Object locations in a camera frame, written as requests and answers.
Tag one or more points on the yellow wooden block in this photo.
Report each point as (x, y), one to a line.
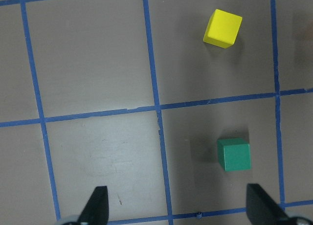
(222, 29)

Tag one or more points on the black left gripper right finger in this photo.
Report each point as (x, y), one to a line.
(261, 209)

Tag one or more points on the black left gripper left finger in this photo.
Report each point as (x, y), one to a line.
(96, 211)

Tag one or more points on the green wooden block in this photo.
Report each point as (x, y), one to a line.
(234, 154)

